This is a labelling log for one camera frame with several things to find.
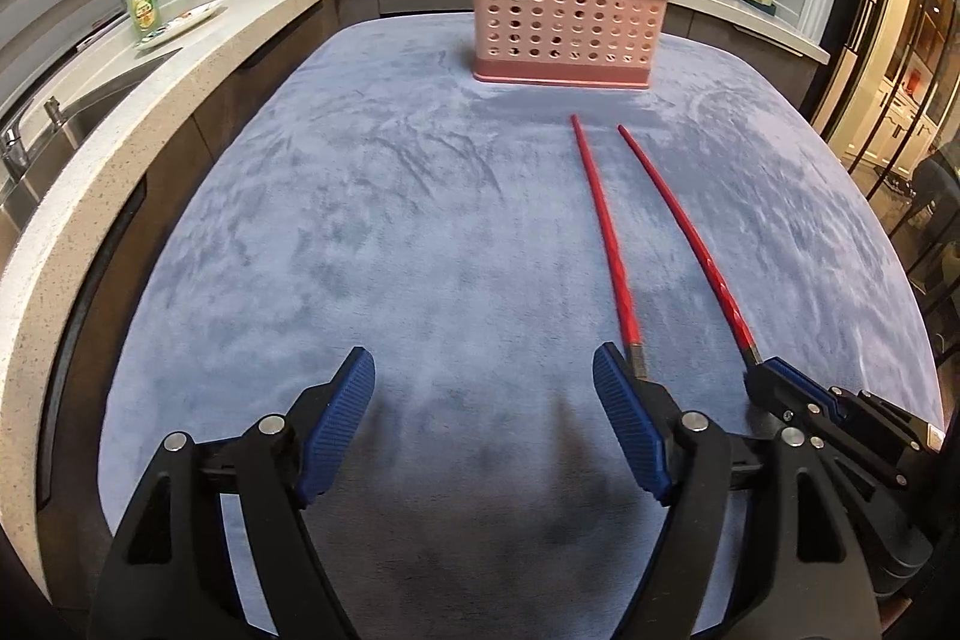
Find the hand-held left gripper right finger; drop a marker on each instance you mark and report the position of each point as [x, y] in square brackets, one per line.
[626, 415]

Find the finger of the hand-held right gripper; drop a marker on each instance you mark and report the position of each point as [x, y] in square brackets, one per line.
[780, 400]
[806, 385]

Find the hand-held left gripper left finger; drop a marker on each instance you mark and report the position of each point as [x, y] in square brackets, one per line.
[337, 407]

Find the bright red chopstick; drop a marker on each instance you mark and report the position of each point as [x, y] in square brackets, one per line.
[611, 265]
[687, 235]

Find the pink perforated utensil holder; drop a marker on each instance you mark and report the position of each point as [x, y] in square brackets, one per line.
[562, 63]

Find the blue-grey plush blanket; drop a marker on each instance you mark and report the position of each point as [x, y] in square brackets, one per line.
[375, 220]

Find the glass sliding door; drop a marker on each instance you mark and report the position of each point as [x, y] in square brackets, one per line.
[900, 48]

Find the white speckled kitchen counter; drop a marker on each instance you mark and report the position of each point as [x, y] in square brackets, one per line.
[150, 85]

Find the stainless steel sink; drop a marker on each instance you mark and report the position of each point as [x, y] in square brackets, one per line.
[97, 100]

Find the sink soap dispenser pump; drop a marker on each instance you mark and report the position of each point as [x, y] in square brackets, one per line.
[60, 123]

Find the chrome faucet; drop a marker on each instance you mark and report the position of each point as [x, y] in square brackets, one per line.
[15, 149]

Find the white patterned plate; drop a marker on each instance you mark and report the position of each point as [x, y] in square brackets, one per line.
[184, 21]

